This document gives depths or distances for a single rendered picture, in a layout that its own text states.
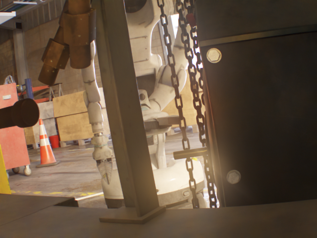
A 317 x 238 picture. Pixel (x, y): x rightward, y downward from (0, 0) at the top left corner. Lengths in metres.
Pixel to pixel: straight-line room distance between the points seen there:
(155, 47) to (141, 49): 9.61
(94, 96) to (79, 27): 1.72
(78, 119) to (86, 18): 8.43
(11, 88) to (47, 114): 5.25
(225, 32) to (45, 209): 0.33
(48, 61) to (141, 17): 1.32
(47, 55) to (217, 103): 0.19
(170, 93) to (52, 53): 1.19
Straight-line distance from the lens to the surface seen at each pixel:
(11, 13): 8.49
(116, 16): 0.44
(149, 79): 1.90
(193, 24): 0.77
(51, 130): 10.84
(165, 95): 1.56
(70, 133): 8.98
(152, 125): 1.04
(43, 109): 10.62
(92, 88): 2.05
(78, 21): 0.35
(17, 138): 5.44
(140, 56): 1.79
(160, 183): 2.11
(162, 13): 0.96
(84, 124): 8.70
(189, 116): 7.35
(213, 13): 0.52
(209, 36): 0.48
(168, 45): 0.95
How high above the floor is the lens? 0.72
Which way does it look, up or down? 3 degrees down
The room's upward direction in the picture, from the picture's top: 10 degrees counter-clockwise
